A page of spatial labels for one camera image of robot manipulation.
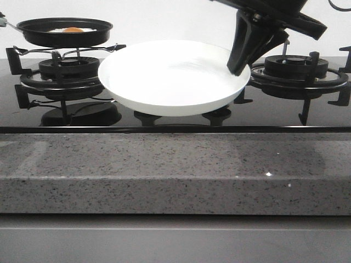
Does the black pan support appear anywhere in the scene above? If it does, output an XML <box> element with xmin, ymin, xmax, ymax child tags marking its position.
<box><xmin>225</xmin><ymin>52</ymin><xmax>350</xmax><ymax>127</ymax></box>
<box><xmin>6</xmin><ymin>47</ymin><xmax>122</xmax><ymax>127</ymax></box>

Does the white round plate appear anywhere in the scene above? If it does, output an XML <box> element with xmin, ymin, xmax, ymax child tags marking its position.
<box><xmin>98</xmin><ymin>40</ymin><xmax>251</xmax><ymax>117</ymax></box>

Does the fried egg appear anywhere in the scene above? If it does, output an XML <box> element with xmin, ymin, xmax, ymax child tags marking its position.
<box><xmin>48</xmin><ymin>27</ymin><xmax>97</xmax><ymax>33</ymax></box>

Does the wire pan reducer ring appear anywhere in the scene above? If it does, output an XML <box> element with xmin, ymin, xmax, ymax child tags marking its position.
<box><xmin>13</xmin><ymin>43</ymin><xmax>127</xmax><ymax>61</ymax></box>

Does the black left pan support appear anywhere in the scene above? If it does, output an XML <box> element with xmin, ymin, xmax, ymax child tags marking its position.
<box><xmin>6</xmin><ymin>47</ymin><xmax>122</xmax><ymax>127</ymax></box>

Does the grey cabinet front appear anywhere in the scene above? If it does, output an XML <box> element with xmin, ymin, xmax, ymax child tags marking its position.
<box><xmin>1</xmin><ymin>214</ymin><xmax>350</xmax><ymax>262</ymax></box>

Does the black glass gas hob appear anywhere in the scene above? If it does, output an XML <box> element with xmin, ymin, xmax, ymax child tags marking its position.
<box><xmin>1</xmin><ymin>58</ymin><xmax>350</xmax><ymax>133</ymax></box>

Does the black right gas burner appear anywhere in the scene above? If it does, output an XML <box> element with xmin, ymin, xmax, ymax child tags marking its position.
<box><xmin>263</xmin><ymin>55</ymin><xmax>312</xmax><ymax>80</ymax></box>

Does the black left gas burner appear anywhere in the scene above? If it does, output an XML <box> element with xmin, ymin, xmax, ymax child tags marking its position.
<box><xmin>39</xmin><ymin>56</ymin><xmax>100</xmax><ymax>81</ymax></box>

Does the black right pan support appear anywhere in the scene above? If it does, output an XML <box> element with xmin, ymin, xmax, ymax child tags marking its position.
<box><xmin>225</xmin><ymin>52</ymin><xmax>350</xmax><ymax>127</ymax></box>

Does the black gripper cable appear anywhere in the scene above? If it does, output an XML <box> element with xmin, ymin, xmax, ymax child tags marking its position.
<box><xmin>327</xmin><ymin>0</ymin><xmax>351</xmax><ymax>12</ymax></box>

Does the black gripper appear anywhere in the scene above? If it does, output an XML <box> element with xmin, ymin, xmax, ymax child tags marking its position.
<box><xmin>220</xmin><ymin>0</ymin><xmax>327</xmax><ymax>76</ymax></box>

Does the black frying pan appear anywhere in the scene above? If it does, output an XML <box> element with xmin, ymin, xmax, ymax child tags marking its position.
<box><xmin>14</xmin><ymin>18</ymin><xmax>113</xmax><ymax>48</ymax></box>

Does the black gas burner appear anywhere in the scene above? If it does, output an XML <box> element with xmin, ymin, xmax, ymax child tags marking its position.
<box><xmin>39</xmin><ymin>56</ymin><xmax>100</xmax><ymax>81</ymax></box>
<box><xmin>263</xmin><ymin>55</ymin><xmax>312</xmax><ymax>80</ymax></box>

